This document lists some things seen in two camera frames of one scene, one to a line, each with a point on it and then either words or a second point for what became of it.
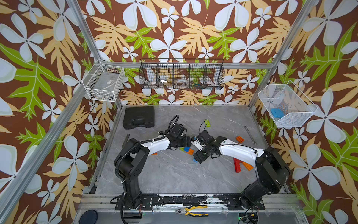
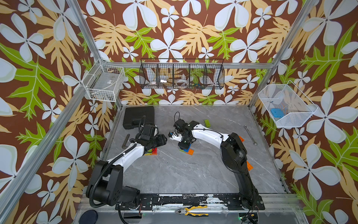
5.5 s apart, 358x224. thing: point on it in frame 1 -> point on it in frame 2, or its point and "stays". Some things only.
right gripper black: (201, 157) -> (182, 146)
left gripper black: (187, 142) -> (161, 139)
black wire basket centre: (183, 73) stays
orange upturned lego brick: (190, 151) stays
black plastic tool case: (139, 116) stays
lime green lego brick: (208, 123) stays
